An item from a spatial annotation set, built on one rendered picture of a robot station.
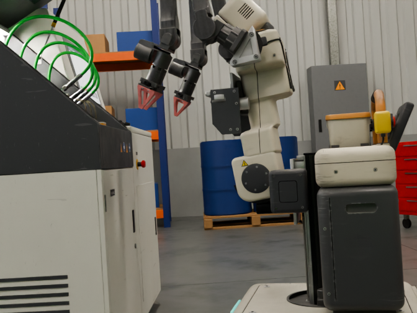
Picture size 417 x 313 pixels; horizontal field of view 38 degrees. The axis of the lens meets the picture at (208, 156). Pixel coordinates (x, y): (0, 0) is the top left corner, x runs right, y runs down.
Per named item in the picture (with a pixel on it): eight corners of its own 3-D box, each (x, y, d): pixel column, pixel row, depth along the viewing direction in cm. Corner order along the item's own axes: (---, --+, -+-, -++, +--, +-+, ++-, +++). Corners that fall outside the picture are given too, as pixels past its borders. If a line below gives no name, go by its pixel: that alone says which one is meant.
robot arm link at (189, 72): (200, 69, 248) (203, 71, 253) (185, 63, 249) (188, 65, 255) (193, 85, 248) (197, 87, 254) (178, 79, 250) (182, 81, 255)
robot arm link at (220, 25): (228, 26, 201) (231, 29, 206) (203, 10, 203) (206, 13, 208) (213, 49, 202) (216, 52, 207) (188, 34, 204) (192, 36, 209)
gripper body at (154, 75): (138, 82, 206) (146, 61, 205) (147, 85, 216) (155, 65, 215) (155, 89, 205) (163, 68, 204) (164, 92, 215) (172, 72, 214)
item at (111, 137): (103, 169, 215) (100, 123, 216) (91, 169, 216) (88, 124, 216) (132, 166, 277) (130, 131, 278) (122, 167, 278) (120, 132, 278)
